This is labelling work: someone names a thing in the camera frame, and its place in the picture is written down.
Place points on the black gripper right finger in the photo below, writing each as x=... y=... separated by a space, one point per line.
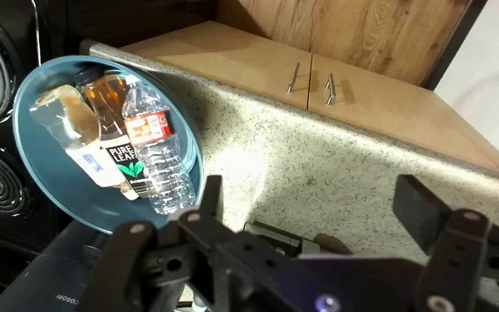
x=416 y=202

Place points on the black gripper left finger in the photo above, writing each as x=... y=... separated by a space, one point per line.
x=211 y=197

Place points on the bagged food packet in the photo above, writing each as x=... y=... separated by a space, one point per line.
x=67 y=119

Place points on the blue bowl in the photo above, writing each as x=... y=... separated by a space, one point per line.
x=59 y=180

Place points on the black cylindrical appliance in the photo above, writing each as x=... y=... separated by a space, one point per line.
x=41 y=272

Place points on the black electric stove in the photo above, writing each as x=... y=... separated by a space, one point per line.
x=59 y=24

